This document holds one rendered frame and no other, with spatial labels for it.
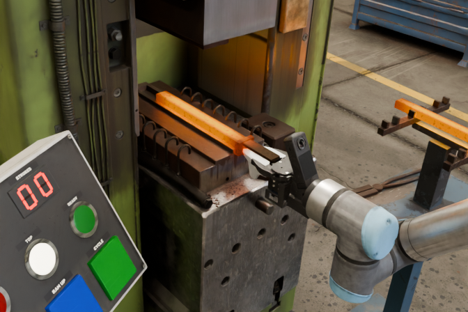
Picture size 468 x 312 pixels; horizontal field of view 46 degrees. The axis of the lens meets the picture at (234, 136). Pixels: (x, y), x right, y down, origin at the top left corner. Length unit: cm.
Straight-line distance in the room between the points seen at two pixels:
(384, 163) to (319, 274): 103
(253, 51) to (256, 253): 53
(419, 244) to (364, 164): 207
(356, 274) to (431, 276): 147
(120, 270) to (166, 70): 86
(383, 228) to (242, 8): 50
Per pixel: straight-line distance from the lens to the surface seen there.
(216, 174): 125
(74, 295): 88
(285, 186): 115
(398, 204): 172
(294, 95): 159
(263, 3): 116
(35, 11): 103
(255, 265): 145
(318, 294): 235
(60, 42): 104
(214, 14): 107
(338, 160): 319
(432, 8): 496
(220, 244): 128
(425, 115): 165
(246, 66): 152
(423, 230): 115
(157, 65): 165
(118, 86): 117
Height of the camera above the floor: 165
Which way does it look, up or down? 30 degrees down
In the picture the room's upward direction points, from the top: 4 degrees clockwise
